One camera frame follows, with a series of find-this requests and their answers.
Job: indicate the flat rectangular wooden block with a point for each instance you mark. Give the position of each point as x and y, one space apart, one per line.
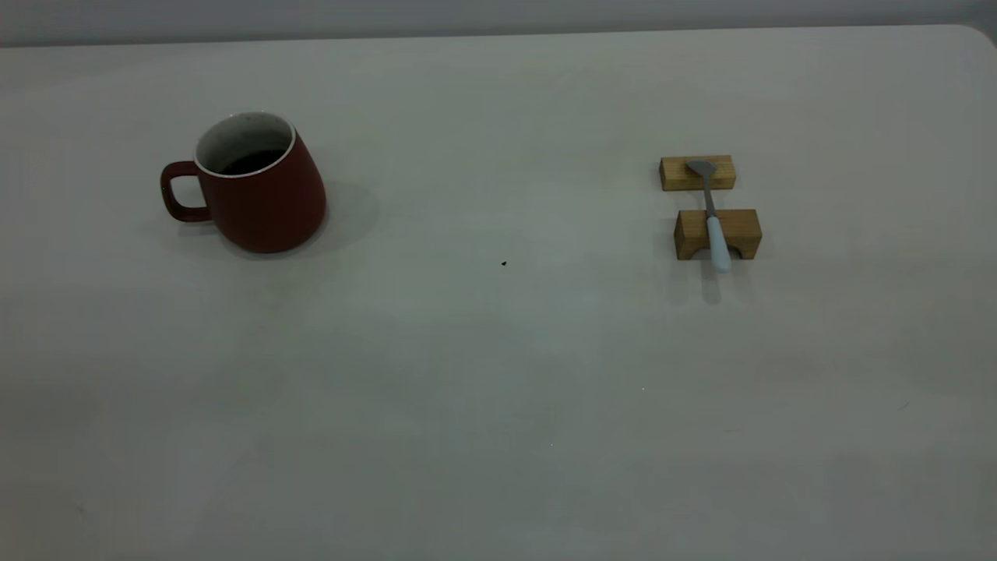
674 175

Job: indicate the red ceramic mug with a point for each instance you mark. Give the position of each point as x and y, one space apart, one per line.
265 202

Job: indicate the arched wooden block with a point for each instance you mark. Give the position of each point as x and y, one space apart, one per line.
744 230

